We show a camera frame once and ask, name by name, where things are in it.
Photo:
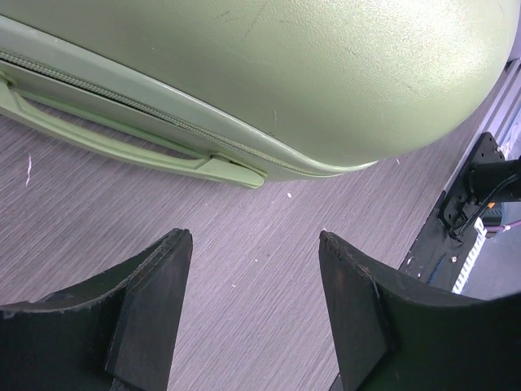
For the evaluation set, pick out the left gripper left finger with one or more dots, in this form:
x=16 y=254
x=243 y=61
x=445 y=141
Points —
x=114 y=331

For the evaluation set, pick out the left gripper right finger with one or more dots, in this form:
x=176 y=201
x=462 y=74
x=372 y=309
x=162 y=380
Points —
x=393 y=332

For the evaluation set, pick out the green hard-shell suitcase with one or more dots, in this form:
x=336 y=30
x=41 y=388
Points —
x=249 y=91

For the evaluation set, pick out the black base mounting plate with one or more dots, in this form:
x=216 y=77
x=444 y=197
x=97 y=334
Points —
x=439 y=252

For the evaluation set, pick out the white slotted cable duct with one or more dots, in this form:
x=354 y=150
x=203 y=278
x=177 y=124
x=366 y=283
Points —
x=471 y=258

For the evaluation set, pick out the aluminium frame rail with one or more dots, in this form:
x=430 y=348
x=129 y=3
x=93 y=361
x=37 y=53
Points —
x=499 y=117

